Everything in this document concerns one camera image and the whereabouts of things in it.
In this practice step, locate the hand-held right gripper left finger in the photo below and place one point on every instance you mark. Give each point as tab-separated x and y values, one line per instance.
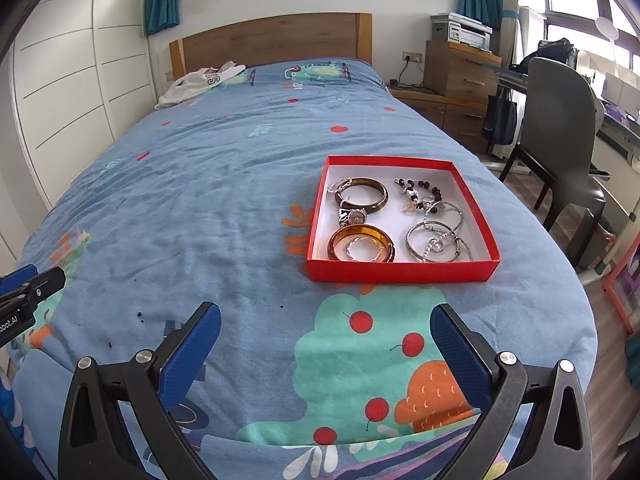
190	355

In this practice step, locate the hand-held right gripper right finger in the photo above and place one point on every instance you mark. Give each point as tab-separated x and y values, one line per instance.
460	355

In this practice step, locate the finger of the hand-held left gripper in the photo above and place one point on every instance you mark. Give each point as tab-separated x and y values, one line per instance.
50	280
17	279

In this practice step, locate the red box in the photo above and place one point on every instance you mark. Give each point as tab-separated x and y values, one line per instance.
400	272

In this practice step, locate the twisted silver bangle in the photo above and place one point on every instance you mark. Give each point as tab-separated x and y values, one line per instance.
457	217
410	245

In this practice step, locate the amber bangle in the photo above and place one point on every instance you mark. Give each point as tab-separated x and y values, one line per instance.
350	230

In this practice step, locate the dark brown bangle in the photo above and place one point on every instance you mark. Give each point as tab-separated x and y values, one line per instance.
372	208

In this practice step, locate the silver wristwatch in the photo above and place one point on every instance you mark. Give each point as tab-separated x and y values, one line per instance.
357	216

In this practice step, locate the white wardrobe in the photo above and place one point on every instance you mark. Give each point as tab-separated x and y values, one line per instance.
75	60

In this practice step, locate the low wooden nightstand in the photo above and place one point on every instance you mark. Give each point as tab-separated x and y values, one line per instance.
460	120

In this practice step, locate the white garment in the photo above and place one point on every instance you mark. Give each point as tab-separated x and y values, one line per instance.
190	85

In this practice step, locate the dark tote bag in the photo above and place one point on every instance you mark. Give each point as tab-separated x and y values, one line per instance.
500	117

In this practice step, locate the grey chair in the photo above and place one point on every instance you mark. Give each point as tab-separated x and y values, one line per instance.
555	110

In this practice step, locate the dark backpack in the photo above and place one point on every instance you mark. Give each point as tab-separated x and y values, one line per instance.
550	50

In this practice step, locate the white printer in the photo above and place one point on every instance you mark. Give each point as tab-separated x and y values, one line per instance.
465	35

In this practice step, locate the wooden headboard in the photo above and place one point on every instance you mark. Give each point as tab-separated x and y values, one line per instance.
275	40

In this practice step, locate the white round lamp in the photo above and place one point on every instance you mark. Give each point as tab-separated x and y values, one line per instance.
607	27

